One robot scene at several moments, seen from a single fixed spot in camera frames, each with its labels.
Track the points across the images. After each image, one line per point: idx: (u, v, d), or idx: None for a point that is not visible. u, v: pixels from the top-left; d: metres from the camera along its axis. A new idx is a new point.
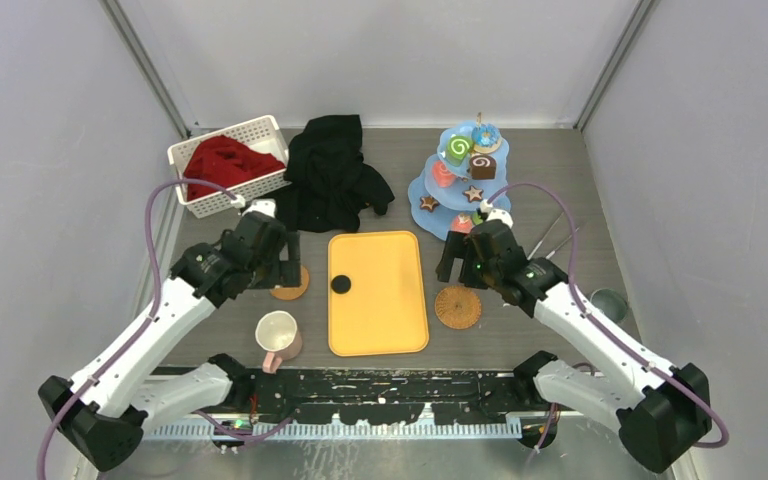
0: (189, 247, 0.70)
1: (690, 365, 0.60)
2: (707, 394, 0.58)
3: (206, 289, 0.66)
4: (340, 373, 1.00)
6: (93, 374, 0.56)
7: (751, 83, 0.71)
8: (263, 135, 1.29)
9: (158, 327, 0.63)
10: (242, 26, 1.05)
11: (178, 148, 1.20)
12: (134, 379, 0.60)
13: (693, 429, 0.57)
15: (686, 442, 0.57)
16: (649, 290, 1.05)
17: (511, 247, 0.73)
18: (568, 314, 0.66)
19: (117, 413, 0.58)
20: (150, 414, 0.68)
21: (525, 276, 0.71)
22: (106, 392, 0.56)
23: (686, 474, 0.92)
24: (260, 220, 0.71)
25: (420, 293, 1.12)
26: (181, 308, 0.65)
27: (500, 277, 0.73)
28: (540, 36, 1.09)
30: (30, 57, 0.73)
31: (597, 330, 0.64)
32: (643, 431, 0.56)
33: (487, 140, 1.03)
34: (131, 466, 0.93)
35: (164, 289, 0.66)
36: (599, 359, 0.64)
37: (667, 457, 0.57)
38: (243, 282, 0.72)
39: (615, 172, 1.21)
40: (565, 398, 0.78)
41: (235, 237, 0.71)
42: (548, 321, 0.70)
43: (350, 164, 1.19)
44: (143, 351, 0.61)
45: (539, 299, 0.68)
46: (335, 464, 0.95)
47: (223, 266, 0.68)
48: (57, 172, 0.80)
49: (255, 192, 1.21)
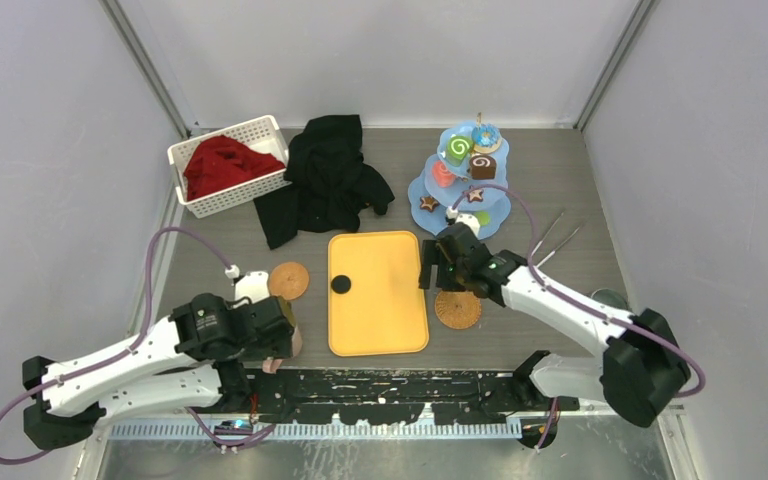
0: (203, 294, 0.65)
1: (649, 311, 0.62)
2: (670, 335, 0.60)
3: (187, 347, 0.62)
4: (340, 373, 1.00)
6: (61, 376, 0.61)
7: (750, 83, 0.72)
8: (263, 135, 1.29)
9: (131, 361, 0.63)
10: (242, 26, 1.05)
11: (178, 148, 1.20)
12: (94, 393, 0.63)
13: (671, 375, 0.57)
15: (668, 389, 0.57)
16: (649, 289, 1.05)
17: (474, 245, 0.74)
18: (531, 291, 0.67)
19: (70, 415, 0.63)
20: (110, 413, 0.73)
21: (488, 267, 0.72)
22: (62, 397, 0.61)
23: (686, 474, 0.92)
24: (278, 312, 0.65)
25: (420, 293, 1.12)
26: (158, 354, 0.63)
27: (468, 274, 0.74)
28: (539, 36, 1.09)
30: (30, 56, 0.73)
31: (559, 297, 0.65)
32: (618, 379, 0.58)
33: (487, 140, 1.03)
34: (131, 466, 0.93)
35: (157, 324, 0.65)
36: (568, 326, 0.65)
37: (655, 408, 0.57)
38: (229, 355, 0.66)
39: (615, 173, 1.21)
40: (559, 385, 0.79)
41: (249, 308, 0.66)
42: (519, 306, 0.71)
43: (350, 164, 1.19)
44: (108, 377, 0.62)
45: (503, 285, 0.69)
46: (335, 464, 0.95)
47: (215, 332, 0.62)
48: (57, 171, 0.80)
49: (255, 192, 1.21)
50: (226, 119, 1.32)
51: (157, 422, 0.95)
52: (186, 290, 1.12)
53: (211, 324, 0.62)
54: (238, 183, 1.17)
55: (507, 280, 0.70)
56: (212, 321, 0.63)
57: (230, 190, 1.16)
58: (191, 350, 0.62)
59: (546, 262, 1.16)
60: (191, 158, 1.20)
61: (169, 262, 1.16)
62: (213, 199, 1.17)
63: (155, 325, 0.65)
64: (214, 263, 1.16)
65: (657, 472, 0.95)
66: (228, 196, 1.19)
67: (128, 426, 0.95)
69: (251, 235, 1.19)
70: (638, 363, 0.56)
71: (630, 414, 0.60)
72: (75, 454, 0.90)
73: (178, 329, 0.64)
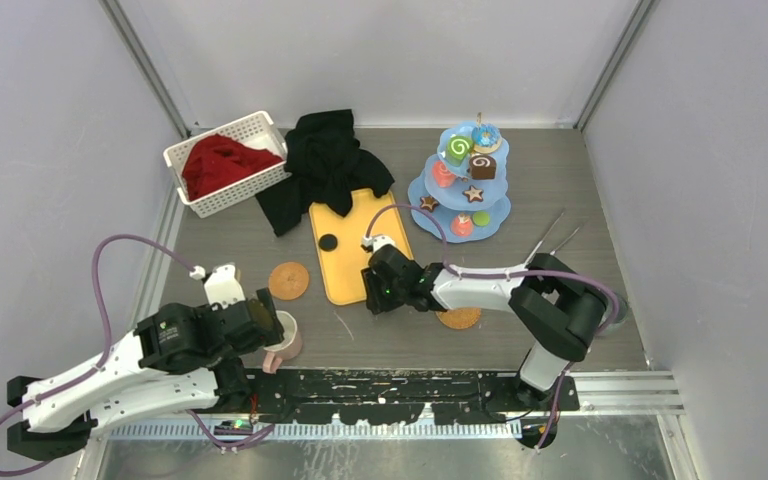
0: (169, 304, 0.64)
1: (541, 254, 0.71)
2: (562, 266, 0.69)
3: (151, 362, 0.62)
4: (340, 373, 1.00)
6: (36, 396, 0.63)
7: (750, 82, 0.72)
8: (256, 133, 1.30)
9: (100, 378, 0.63)
10: (241, 26, 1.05)
11: (174, 150, 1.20)
12: (71, 409, 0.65)
13: (585, 303, 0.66)
15: (590, 316, 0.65)
16: (649, 290, 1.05)
17: (406, 264, 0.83)
18: (451, 284, 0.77)
19: (54, 430, 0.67)
20: (102, 423, 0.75)
21: (420, 280, 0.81)
22: (39, 415, 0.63)
23: (686, 475, 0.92)
24: (247, 317, 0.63)
25: (399, 232, 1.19)
26: (124, 368, 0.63)
27: (407, 292, 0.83)
28: (538, 35, 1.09)
30: (31, 58, 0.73)
31: (471, 279, 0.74)
32: (539, 324, 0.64)
33: (487, 140, 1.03)
34: (132, 466, 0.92)
35: (122, 340, 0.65)
36: (489, 301, 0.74)
37: (584, 339, 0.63)
38: (199, 364, 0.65)
39: (614, 172, 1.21)
40: (540, 371, 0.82)
41: (218, 315, 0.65)
42: (455, 304, 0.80)
43: (347, 149, 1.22)
44: (79, 394, 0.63)
45: (434, 288, 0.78)
46: (335, 464, 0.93)
47: (180, 344, 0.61)
48: (57, 172, 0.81)
49: (257, 187, 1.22)
50: (225, 120, 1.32)
51: (157, 422, 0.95)
52: (186, 290, 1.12)
53: (174, 336, 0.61)
54: (238, 178, 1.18)
55: (433, 284, 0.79)
56: (174, 333, 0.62)
57: (231, 187, 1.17)
58: (155, 363, 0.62)
59: None
60: (190, 158, 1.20)
61: (169, 263, 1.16)
62: (214, 198, 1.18)
63: (121, 340, 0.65)
64: (214, 262, 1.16)
65: (657, 472, 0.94)
66: (228, 194, 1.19)
67: (128, 427, 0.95)
69: (252, 235, 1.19)
70: (542, 300, 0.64)
71: (566, 354, 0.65)
72: (75, 455, 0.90)
73: (142, 342, 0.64)
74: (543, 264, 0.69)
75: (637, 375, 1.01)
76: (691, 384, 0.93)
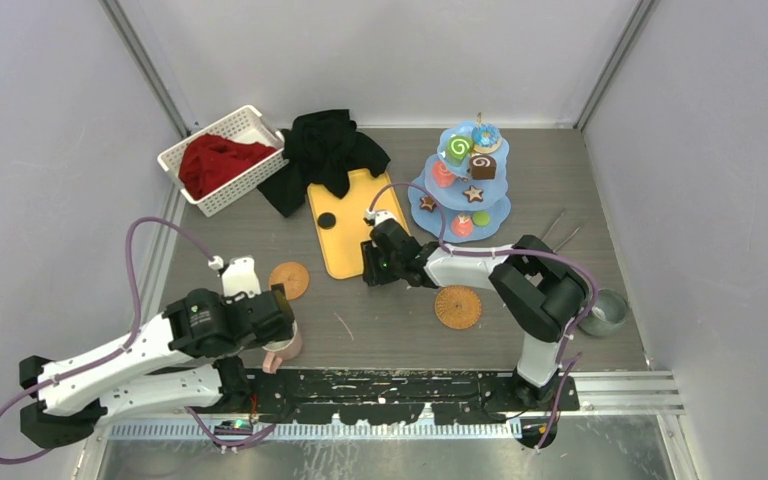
0: (200, 289, 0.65)
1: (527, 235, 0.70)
2: (545, 247, 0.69)
3: (182, 345, 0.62)
4: (340, 373, 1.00)
6: (55, 376, 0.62)
7: (750, 82, 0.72)
8: (243, 128, 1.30)
9: (127, 359, 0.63)
10: (241, 26, 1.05)
11: (167, 156, 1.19)
12: (90, 392, 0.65)
13: (564, 285, 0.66)
15: (567, 299, 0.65)
16: (649, 291, 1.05)
17: (405, 239, 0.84)
18: (443, 260, 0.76)
19: (68, 413, 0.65)
20: (111, 412, 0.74)
21: (414, 257, 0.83)
22: (59, 395, 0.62)
23: (686, 475, 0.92)
24: (274, 306, 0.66)
25: (397, 205, 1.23)
26: (152, 350, 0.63)
27: (401, 266, 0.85)
28: (539, 35, 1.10)
30: (31, 59, 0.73)
31: (463, 257, 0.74)
32: (514, 300, 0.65)
33: (487, 140, 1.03)
34: (132, 466, 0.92)
35: (148, 323, 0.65)
36: (477, 279, 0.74)
37: (558, 320, 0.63)
38: (224, 351, 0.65)
39: (614, 173, 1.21)
40: (534, 365, 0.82)
41: (245, 303, 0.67)
42: (446, 280, 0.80)
43: (344, 130, 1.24)
44: (103, 375, 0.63)
45: (426, 264, 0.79)
46: (335, 464, 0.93)
47: (211, 328, 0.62)
48: (57, 173, 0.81)
49: (258, 178, 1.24)
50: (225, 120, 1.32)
51: (157, 422, 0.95)
52: (186, 290, 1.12)
53: (205, 320, 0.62)
54: (239, 171, 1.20)
55: (426, 261, 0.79)
56: (207, 317, 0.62)
57: (233, 181, 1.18)
58: (186, 347, 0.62)
59: None
60: (186, 159, 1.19)
61: (169, 263, 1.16)
62: (218, 196, 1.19)
63: (149, 322, 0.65)
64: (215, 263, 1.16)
65: (657, 472, 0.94)
66: (233, 188, 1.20)
67: (129, 426, 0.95)
69: (252, 235, 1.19)
70: (520, 278, 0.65)
71: (538, 332, 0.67)
72: (74, 456, 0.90)
73: (171, 325, 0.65)
74: (526, 244, 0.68)
75: (637, 375, 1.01)
76: (691, 384, 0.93)
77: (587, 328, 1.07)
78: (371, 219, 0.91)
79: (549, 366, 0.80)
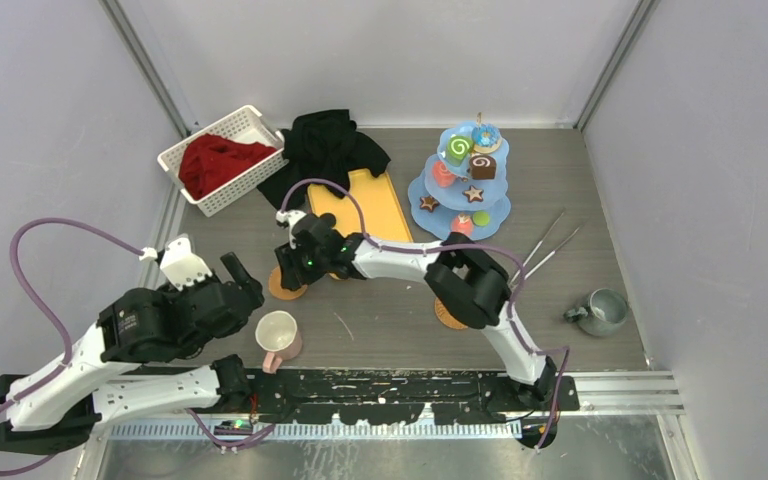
0: (131, 292, 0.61)
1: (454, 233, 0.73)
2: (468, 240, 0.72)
3: (113, 353, 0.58)
4: (340, 373, 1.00)
6: (14, 396, 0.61)
7: (749, 82, 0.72)
8: (244, 129, 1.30)
9: (69, 374, 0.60)
10: (242, 26, 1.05)
11: (167, 155, 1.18)
12: (51, 407, 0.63)
13: (487, 277, 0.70)
15: (494, 288, 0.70)
16: (649, 290, 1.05)
17: (329, 234, 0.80)
18: (371, 254, 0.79)
19: (43, 427, 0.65)
20: (105, 418, 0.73)
21: (342, 251, 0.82)
22: (19, 415, 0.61)
23: (686, 475, 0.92)
24: (218, 301, 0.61)
25: (396, 205, 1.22)
26: (90, 362, 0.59)
27: (328, 261, 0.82)
28: (538, 36, 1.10)
30: (30, 59, 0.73)
31: (392, 252, 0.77)
32: (450, 295, 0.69)
33: (487, 140, 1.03)
34: (132, 467, 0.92)
35: (88, 334, 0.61)
36: (407, 273, 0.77)
37: (486, 308, 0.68)
38: (168, 352, 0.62)
39: (614, 172, 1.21)
40: (508, 360, 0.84)
41: (190, 300, 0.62)
42: (375, 272, 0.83)
43: (343, 131, 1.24)
44: (51, 391, 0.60)
45: (354, 260, 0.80)
46: (335, 464, 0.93)
47: (142, 332, 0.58)
48: (56, 173, 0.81)
49: (257, 178, 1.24)
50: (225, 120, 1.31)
51: (157, 423, 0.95)
52: None
53: (133, 325, 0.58)
54: (239, 172, 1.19)
55: (355, 255, 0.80)
56: (136, 320, 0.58)
57: (233, 181, 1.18)
58: (118, 354, 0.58)
59: (545, 261, 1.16)
60: (186, 159, 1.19)
61: None
62: (217, 195, 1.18)
63: (86, 334, 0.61)
64: (214, 262, 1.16)
65: (657, 472, 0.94)
66: (233, 189, 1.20)
67: (128, 427, 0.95)
69: (252, 235, 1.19)
70: (452, 275, 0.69)
71: (472, 320, 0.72)
72: (74, 456, 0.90)
73: (104, 335, 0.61)
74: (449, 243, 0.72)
75: (637, 375, 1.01)
76: (691, 384, 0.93)
77: (587, 328, 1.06)
78: (282, 221, 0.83)
79: (518, 358, 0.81)
